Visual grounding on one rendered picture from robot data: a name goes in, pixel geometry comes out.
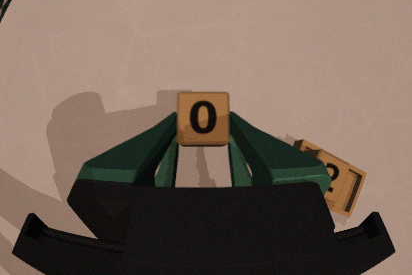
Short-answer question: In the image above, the tan wooden cube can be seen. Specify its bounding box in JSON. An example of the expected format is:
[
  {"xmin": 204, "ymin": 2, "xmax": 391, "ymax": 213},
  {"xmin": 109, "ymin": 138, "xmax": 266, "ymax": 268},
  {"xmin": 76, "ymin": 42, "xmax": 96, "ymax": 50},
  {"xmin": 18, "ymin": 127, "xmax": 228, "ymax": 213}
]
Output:
[
  {"xmin": 176, "ymin": 92, "xmax": 230, "ymax": 147},
  {"xmin": 304, "ymin": 149, "xmax": 350, "ymax": 203}
]

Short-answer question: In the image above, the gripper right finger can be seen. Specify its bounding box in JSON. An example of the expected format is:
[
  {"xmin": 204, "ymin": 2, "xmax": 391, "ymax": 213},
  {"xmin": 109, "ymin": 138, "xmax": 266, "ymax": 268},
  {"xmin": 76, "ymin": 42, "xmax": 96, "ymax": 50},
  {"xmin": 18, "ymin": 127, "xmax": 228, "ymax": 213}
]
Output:
[{"xmin": 228, "ymin": 111, "xmax": 332, "ymax": 196}]

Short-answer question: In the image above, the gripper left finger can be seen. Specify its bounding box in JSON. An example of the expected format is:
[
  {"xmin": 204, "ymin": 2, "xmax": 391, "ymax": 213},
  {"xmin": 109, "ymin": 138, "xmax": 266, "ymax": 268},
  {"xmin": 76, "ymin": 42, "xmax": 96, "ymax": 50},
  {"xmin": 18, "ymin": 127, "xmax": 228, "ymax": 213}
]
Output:
[{"xmin": 75, "ymin": 112, "xmax": 179, "ymax": 187}]

